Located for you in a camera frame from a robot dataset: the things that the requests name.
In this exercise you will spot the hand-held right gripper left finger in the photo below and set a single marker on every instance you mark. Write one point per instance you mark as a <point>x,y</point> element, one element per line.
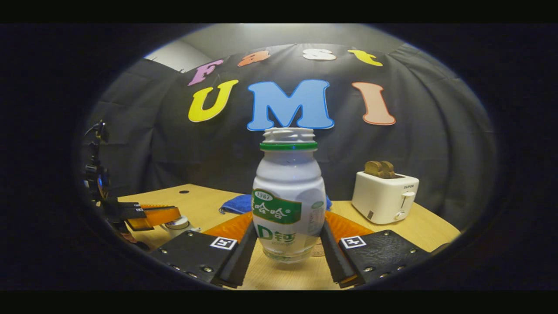
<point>237,261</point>

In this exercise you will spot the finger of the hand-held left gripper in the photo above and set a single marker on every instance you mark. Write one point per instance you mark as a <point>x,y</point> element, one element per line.
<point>130,208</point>
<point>163,216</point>

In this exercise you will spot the white green-label water bottle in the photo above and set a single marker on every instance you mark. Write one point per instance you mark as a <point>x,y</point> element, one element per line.
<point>287,183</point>

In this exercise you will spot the black backdrop cloth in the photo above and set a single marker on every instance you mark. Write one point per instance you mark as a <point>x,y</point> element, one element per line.
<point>174,152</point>

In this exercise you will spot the white toaster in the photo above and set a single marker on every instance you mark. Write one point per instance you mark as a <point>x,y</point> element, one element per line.
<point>383,198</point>

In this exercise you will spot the blue towel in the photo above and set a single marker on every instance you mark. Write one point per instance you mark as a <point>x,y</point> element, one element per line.
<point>237,204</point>

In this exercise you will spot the brown toast slice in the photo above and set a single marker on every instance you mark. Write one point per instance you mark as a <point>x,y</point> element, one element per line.
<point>389,170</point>
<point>373,168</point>

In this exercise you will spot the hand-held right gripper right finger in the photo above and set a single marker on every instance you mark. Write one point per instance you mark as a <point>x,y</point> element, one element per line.
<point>338,261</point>

